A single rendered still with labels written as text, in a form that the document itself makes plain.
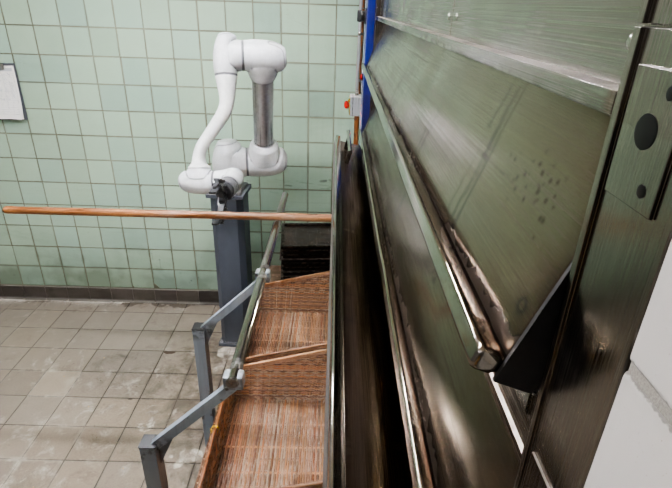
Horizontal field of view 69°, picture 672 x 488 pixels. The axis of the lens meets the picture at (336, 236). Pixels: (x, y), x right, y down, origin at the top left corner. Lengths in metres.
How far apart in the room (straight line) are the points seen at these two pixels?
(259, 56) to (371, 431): 1.86
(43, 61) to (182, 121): 0.82
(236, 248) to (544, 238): 2.53
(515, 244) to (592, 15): 0.16
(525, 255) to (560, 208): 0.04
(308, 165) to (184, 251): 1.04
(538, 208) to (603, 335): 0.12
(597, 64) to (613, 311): 0.15
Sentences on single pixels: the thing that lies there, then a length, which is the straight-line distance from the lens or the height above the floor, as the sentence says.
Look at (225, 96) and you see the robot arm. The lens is 2.33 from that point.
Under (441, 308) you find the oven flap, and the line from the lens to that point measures 0.71.
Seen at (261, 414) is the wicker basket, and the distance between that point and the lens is 1.91.
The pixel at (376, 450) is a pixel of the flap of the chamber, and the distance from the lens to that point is 0.71.
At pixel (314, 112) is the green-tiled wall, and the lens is 3.02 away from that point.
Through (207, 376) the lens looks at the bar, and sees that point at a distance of 1.84.
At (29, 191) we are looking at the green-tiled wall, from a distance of 3.72.
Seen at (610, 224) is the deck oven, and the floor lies 1.84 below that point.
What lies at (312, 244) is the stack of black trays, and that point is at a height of 0.87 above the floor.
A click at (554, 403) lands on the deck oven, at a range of 0.37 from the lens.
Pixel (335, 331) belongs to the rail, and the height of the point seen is 1.44.
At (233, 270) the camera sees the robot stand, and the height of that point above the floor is 0.54.
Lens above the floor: 1.94
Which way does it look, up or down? 25 degrees down
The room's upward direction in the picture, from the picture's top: 2 degrees clockwise
